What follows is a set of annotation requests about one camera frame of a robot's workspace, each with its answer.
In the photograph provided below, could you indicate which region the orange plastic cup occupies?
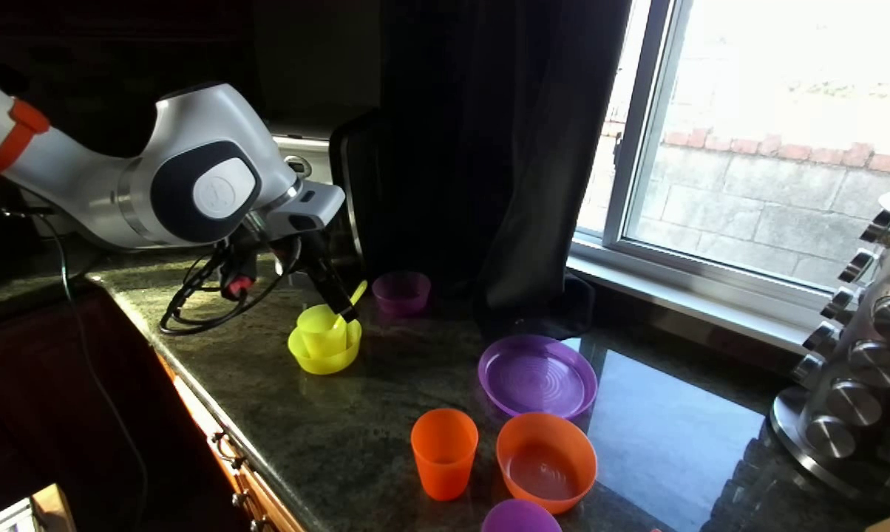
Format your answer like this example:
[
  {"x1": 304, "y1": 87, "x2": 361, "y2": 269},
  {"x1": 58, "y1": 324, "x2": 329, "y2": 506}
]
[{"x1": 407, "y1": 405, "x2": 481, "y2": 506}]

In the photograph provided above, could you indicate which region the purple plastic plate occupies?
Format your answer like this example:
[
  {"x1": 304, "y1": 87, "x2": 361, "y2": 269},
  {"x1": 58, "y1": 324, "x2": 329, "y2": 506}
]
[{"x1": 475, "y1": 330, "x2": 604, "y2": 424}]

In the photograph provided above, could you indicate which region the yellow plastic bowl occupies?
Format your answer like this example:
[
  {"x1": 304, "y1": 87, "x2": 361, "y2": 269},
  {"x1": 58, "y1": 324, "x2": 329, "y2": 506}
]
[{"x1": 284, "y1": 316, "x2": 366, "y2": 378}]

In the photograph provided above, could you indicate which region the window with white frame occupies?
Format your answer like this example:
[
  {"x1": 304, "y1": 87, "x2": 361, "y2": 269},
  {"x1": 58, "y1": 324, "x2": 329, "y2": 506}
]
[{"x1": 564, "y1": 0, "x2": 890, "y2": 353}]

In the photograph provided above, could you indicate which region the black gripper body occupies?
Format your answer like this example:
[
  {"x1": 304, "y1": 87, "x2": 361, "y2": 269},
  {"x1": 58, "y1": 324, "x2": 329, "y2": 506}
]
[{"x1": 296, "y1": 229, "x2": 355, "y2": 299}]

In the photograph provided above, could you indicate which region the dark curtain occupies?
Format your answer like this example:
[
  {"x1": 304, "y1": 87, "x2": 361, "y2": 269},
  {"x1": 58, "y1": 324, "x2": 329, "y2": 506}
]
[{"x1": 379, "y1": 0, "x2": 635, "y2": 340}]

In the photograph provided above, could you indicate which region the wooden kitchen cabinet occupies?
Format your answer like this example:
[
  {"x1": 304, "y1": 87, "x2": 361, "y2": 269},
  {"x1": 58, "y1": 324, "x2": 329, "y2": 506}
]
[{"x1": 0, "y1": 284, "x2": 306, "y2": 532}]

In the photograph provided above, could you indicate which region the orange plastic bowl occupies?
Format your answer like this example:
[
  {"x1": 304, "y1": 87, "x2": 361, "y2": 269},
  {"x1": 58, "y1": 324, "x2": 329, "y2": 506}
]
[{"x1": 494, "y1": 410, "x2": 601, "y2": 516}]

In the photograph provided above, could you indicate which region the purple plastic cup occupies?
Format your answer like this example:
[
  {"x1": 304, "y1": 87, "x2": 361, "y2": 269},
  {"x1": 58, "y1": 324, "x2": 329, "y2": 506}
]
[{"x1": 479, "y1": 495, "x2": 564, "y2": 532}]

